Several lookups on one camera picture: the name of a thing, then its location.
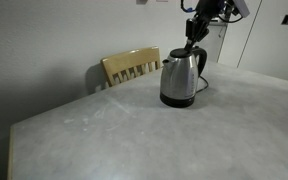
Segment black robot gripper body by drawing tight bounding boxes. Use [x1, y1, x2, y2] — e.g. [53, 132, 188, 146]
[193, 0, 222, 23]

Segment stainless steel electric kettle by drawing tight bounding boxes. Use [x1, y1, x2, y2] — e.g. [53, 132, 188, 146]
[160, 47, 207, 108]

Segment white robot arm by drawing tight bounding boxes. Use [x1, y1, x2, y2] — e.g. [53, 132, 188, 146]
[180, 0, 250, 51]

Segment wooden chair behind table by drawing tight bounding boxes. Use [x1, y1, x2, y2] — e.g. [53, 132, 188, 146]
[101, 46, 161, 87]

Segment black kettle power cord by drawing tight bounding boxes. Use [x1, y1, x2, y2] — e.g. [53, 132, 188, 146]
[195, 75, 210, 94]

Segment black wall plate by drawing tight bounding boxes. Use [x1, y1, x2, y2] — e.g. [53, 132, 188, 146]
[282, 14, 288, 25]

